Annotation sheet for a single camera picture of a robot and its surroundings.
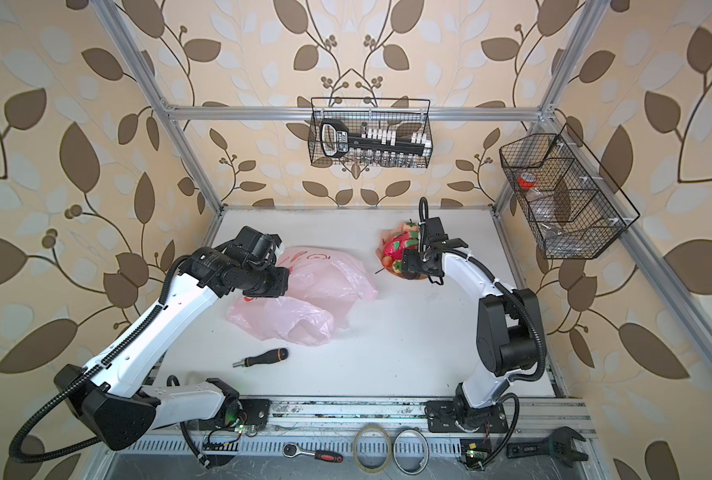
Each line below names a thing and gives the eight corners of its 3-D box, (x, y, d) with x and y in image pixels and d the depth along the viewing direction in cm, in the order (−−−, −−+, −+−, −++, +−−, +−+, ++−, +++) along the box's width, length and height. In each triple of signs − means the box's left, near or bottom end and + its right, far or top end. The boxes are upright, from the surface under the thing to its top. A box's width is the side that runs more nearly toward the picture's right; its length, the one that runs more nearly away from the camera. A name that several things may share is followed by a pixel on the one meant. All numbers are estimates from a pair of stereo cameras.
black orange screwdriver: (235, 368, 84) (232, 366, 82) (236, 358, 85) (233, 355, 83) (288, 359, 85) (286, 356, 83) (288, 349, 87) (286, 346, 85)
